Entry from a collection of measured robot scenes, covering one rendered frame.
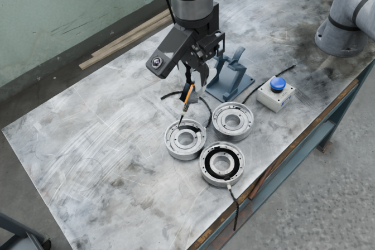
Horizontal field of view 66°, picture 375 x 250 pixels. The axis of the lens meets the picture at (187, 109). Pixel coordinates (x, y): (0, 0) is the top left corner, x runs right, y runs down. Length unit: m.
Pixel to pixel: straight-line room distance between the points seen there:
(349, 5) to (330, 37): 0.12
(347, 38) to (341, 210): 0.91
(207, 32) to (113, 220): 0.46
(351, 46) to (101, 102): 0.76
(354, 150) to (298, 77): 0.97
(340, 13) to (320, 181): 0.95
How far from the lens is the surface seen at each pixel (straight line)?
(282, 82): 0.79
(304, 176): 1.65
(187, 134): 0.74
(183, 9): 0.52
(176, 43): 0.55
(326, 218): 1.59
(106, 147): 0.79
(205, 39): 0.59
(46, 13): 2.16
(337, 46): 0.99
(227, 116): 0.76
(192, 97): 0.68
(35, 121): 0.94
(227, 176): 0.67
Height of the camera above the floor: 1.44
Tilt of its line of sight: 52 degrees down
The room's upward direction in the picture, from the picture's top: 8 degrees counter-clockwise
